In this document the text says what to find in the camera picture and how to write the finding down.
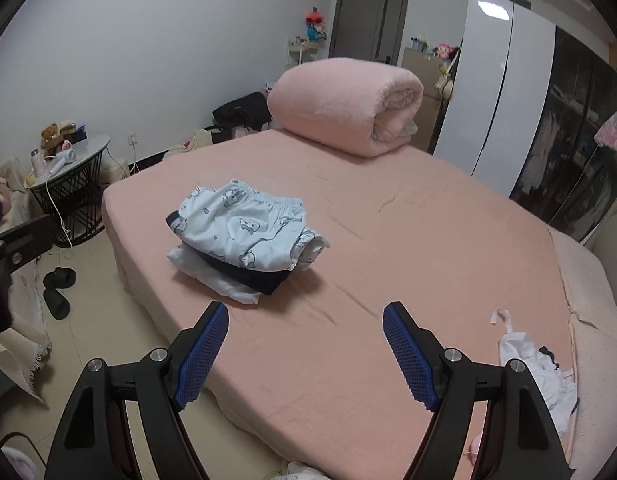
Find hanging beige bag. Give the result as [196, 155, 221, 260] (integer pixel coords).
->
[435, 52, 459, 105]

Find cream fringed blanket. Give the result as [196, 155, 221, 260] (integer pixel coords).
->
[0, 157, 53, 403]

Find grey door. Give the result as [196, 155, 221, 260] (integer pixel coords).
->
[329, 0, 410, 63]

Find folded white garment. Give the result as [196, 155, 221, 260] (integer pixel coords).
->
[167, 247, 262, 307]

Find round bed with pink sheet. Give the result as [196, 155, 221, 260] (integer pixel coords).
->
[101, 127, 617, 476]

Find white hair dryer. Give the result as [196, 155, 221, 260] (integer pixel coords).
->
[47, 148, 78, 178]

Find pink umbrella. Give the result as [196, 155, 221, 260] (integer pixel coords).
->
[593, 107, 617, 156]

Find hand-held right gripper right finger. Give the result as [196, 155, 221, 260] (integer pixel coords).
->
[382, 301, 574, 480]

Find black bag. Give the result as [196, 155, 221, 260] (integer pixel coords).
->
[212, 91, 274, 140]

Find red and blue plush toy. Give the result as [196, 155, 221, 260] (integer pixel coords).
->
[303, 6, 329, 42]

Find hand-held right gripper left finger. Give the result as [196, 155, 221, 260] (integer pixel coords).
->
[48, 301, 230, 480]

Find small white shelf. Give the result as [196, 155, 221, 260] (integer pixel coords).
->
[287, 37, 320, 73]

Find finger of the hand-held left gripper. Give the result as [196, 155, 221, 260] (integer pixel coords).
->
[0, 214, 56, 286]

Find white garment with strap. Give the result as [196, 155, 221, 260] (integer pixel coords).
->
[489, 308, 580, 416]

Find folded navy striped garment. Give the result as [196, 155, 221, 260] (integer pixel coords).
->
[167, 212, 302, 297]

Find light blue printed pajama pants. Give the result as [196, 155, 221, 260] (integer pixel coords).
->
[166, 179, 331, 272]

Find white glossy wardrobe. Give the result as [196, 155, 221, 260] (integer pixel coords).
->
[432, 0, 556, 196]

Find beige cabinet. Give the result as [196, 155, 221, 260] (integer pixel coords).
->
[401, 46, 451, 153]

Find white cloth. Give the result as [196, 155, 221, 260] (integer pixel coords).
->
[0, 444, 39, 480]

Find rolled pink quilt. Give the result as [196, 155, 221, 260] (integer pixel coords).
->
[267, 58, 425, 157]

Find pale dotted pillow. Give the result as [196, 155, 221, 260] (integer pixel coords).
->
[548, 227, 617, 346]
[568, 310, 617, 466]

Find grey padded headboard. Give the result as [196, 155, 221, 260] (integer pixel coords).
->
[585, 195, 617, 261]

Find white patterned slipper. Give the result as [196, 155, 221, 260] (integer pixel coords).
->
[284, 459, 334, 480]

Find brown bear plush toy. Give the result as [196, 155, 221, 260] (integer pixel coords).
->
[40, 122, 62, 157]

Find dark glass wardrobe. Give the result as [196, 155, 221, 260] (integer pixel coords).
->
[508, 27, 617, 243]

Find round black wire side table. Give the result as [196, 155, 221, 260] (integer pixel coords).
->
[22, 134, 112, 249]

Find black slipper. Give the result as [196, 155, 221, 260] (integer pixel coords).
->
[42, 287, 72, 321]
[42, 268, 78, 289]

